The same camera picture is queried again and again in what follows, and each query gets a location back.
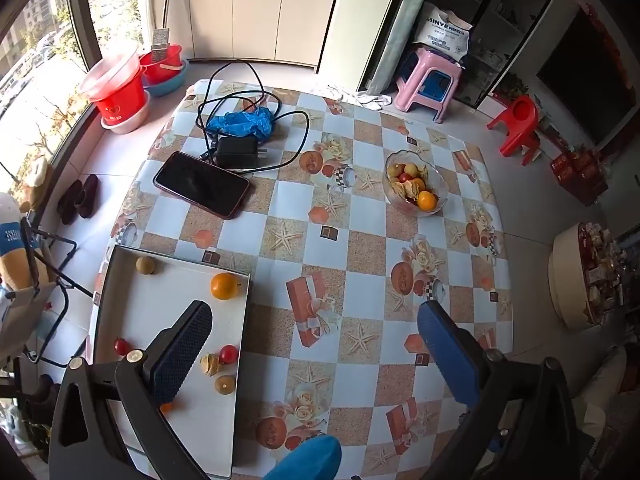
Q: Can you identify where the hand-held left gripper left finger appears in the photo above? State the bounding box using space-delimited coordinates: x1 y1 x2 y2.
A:
48 300 213 480

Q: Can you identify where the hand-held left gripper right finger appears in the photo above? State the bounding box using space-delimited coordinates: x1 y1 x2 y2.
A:
417 301 596 480

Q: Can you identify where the white cardboard box tray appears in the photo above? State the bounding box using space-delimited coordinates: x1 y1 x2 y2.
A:
92 245 252 478

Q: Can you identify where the clear glass bowl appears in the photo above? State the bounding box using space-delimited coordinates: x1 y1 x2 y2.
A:
382 149 449 217

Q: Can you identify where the person's right forearm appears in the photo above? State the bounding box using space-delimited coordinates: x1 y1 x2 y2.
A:
262 435 342 480

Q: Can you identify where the round white snack box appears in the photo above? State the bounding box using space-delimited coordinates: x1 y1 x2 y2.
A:
547 221 621 331

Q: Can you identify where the red-cased smartphone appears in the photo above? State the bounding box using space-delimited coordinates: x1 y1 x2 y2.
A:
152 151 252 220

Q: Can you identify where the dark brown shoe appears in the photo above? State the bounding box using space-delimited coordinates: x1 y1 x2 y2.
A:
56 179 83 226
77 174 99 220

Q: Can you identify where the white and blue plush toy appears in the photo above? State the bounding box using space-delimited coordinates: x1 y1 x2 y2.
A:
0 192 38 291

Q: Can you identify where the black power adapter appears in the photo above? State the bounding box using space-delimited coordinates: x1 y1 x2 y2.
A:
215 136 268 168

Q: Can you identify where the beige plush bear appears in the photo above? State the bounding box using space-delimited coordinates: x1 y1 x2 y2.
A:
20 157 53 211

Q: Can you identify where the stack of red boxes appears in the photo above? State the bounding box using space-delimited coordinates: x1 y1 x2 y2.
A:
550 147 611 206

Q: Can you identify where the pink washbasin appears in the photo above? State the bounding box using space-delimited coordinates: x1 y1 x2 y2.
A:
100 89 151 135

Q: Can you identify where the blue crumpled plastic bag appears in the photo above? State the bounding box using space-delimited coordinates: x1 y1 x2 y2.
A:
206 108 277 141

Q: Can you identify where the red child chair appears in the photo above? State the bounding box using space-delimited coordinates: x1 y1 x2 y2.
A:
486 95 542 167

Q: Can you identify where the red plastic bucket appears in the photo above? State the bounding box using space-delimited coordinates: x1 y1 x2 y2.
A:
91 67 147 121

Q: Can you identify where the blue plastic basin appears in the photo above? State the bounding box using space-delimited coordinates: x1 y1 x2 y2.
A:
142 57 190 97

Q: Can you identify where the white floor cloth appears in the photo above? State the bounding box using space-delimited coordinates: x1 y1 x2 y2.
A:
320 82 393 111

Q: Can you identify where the blue plastic stool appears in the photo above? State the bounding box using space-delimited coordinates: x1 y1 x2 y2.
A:
400 52 453 101

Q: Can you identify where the red plastic basin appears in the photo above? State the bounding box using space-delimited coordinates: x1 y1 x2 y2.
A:
137 44 184 86

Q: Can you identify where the pink plastic stool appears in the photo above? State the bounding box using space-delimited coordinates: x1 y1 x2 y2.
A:
394 47 463 125

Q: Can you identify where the white printed sack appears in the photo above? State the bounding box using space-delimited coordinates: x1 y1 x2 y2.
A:
412 1 474 58

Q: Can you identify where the dark glass display cabinet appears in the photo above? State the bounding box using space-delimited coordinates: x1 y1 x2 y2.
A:
415 0 566 106

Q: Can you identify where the black folding frame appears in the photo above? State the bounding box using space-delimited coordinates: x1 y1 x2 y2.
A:
20 215 96 366

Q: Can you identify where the black charging cable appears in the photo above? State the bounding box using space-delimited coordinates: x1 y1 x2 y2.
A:
196 60 312 173

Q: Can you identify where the long-handled brush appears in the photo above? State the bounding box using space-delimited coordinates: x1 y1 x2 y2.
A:
151 0 178 63

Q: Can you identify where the beige wall cabinet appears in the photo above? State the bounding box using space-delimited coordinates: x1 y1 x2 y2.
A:
145 0 348 68

